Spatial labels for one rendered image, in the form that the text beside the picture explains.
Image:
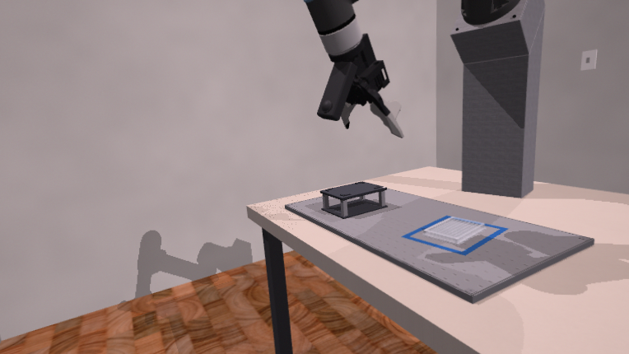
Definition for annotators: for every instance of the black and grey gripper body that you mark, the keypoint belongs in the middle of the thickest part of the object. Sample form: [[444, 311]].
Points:
[[367, 73]]

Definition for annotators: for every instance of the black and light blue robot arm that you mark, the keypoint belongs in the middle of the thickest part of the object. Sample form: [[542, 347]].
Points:
[[330, 16]]

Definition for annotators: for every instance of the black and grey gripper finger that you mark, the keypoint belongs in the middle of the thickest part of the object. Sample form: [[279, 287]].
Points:
[[387, 111], [346, 113]]

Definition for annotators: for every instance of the blue tape outline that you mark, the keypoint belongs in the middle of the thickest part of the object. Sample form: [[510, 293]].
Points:
[[467, 251]]

